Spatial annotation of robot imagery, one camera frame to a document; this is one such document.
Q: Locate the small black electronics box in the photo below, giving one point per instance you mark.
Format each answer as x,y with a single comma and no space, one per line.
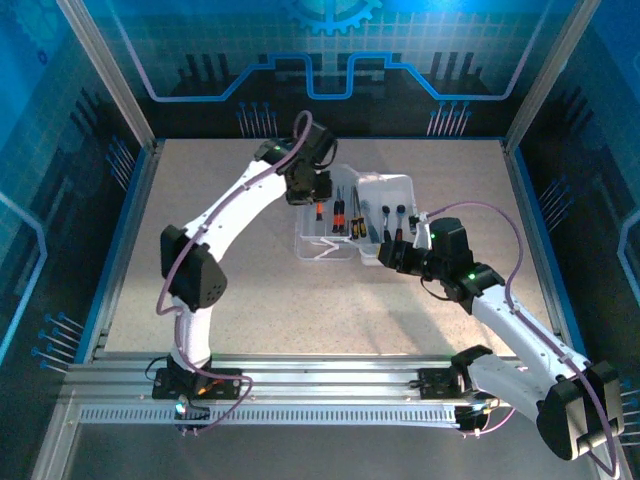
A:
192,415
470,420

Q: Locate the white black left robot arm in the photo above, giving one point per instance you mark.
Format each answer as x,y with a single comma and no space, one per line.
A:
235,195

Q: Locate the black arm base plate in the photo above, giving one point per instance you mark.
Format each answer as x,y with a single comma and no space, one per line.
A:
435,385
225,387

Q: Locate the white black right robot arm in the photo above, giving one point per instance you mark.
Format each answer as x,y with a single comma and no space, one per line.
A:
525,330

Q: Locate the clear plastic tool box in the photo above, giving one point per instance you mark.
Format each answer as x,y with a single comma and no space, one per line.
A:
330,250

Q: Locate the aluminium mounting rail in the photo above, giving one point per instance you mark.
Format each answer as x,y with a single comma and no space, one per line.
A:
325,375

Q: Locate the blue table side strip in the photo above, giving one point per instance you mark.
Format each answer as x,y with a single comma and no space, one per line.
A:
112,250
550,225

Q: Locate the aluminium frame post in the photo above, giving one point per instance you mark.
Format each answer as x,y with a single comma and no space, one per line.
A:
550,75
107,75

